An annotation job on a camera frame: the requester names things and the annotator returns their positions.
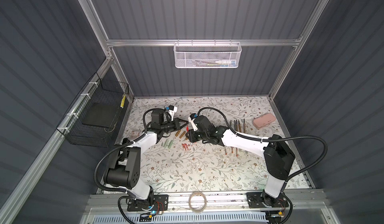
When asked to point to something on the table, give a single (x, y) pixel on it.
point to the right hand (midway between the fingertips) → (188, 134)
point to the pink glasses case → (264, 120)
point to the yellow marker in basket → (123, 101)
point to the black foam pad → (102, 114)
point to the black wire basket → (98, 90)
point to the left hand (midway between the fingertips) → (189, 123)
